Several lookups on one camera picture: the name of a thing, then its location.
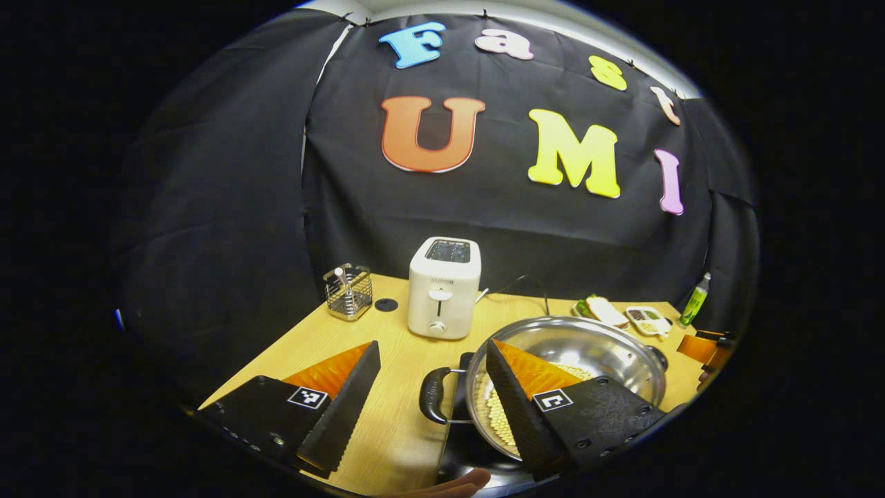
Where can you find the toast sandwich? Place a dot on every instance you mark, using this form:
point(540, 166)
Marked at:
point(605, 310)

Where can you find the metal utensil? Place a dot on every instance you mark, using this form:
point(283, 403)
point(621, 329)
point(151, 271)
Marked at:
point(341, 277)

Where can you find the white sandwich plate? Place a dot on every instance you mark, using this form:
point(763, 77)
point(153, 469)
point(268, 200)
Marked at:
point(584, 315)

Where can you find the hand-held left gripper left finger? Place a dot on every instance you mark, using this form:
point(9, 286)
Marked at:
point(342, 415)

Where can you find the pile of soybeans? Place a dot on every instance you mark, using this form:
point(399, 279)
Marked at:
point(499, 415)

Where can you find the green drink bottle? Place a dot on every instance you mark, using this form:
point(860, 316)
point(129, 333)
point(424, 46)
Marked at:
point(695, 301)

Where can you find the stainless steel pot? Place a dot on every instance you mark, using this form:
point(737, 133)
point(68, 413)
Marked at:
point(588, 342)

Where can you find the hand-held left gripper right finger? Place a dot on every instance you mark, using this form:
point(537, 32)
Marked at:
point(518, 415)

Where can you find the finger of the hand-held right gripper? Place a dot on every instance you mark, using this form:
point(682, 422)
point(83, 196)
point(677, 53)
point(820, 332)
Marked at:
point(711, 377)
point(695, 348)

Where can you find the white divided bean plate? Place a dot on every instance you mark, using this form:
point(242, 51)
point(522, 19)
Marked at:
point(648, 321)

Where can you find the white toaster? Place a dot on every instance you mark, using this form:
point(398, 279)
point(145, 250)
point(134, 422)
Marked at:
point(442, 304)

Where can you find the black induction cooktop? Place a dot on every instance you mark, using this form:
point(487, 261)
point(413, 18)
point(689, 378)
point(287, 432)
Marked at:
point(460, 443)

